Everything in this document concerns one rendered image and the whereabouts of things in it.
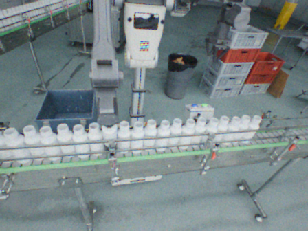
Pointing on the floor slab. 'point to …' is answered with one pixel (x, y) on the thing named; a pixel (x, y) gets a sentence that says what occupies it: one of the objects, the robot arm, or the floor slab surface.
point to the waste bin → (179, 75)
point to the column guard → (284, 15)
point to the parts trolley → (287, 44)
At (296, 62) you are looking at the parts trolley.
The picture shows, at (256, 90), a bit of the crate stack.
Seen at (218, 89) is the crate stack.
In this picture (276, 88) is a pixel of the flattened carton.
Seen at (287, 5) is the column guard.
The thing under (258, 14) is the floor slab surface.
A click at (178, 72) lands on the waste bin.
